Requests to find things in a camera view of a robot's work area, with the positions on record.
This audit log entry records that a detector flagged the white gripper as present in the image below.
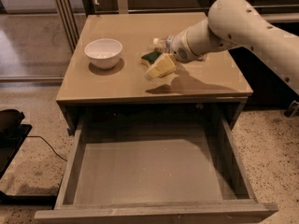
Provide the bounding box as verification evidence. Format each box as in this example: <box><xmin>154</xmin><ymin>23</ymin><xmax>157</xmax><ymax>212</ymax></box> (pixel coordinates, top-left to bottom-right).
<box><xmin>146</xmin><ymin>28</ymin><xmax>203</xmax><ymax>79</ymax></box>

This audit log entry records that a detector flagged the green and yellow sponge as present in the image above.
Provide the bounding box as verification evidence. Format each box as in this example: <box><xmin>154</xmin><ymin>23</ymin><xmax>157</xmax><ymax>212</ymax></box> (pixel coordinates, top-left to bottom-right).
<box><xmin>141</xmin><ymin>50</ymin><xmax>162</xmax><ymax>67</ymax></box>

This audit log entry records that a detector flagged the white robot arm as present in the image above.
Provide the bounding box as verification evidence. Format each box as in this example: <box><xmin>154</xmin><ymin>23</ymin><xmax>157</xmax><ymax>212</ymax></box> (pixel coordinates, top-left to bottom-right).
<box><xmin>146</xmin><ymin>0</ymin><xmax>299</xmax><ymax>92</ymax></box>

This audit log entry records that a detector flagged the beige drawer cabinet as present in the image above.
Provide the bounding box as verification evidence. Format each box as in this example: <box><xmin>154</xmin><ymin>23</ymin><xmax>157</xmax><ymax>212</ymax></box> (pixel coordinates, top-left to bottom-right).
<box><xmin>56</xmin><ymin>12</ymin><xmax>252</xmax><ymax>130</ymax></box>

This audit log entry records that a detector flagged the open grey top drawer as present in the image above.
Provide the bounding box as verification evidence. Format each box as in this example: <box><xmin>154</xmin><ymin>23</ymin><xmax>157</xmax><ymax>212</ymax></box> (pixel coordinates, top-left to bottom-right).
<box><xmin>35</xmin><ymin>116</ymin><xmax>278</xmax><ymax>224</ymax></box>

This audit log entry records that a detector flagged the clear labelled plastic bottle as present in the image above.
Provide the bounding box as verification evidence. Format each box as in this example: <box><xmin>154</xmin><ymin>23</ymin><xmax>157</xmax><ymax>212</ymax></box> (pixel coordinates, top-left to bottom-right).
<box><xmin>153</xmin><ymin>35</ymin><xmax>174</xmax><ymax>53</ymax></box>

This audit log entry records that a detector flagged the white ceramic bowl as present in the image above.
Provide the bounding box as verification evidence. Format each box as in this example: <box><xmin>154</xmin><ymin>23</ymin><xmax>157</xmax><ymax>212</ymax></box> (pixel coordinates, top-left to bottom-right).
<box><xmin>84</xmin><ymin>38</ymin><xmax>122</xmax><ymax>70</ymax></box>

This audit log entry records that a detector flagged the black chair base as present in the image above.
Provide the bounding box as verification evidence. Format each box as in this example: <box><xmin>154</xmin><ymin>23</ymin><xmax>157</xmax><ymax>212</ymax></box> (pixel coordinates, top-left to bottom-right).
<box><xmin>0</xmin><ymin>109</ymin><xmax>56</xmax><ymax>205</ymax></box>

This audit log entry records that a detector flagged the metal railing frame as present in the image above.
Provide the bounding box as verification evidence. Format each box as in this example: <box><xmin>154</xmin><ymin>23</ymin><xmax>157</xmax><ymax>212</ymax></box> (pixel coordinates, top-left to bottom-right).
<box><xmin>50</xmin><ymin>0</ymin><xmax>299</xmax><ymax>53</ymax></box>

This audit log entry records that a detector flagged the black floor cable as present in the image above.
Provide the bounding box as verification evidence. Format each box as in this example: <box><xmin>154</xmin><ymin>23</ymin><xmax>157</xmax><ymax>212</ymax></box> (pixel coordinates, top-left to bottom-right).
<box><xmin>26</xmin><ymin>135</ymin><xmax>68</xmax><ymax>162</ymax></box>

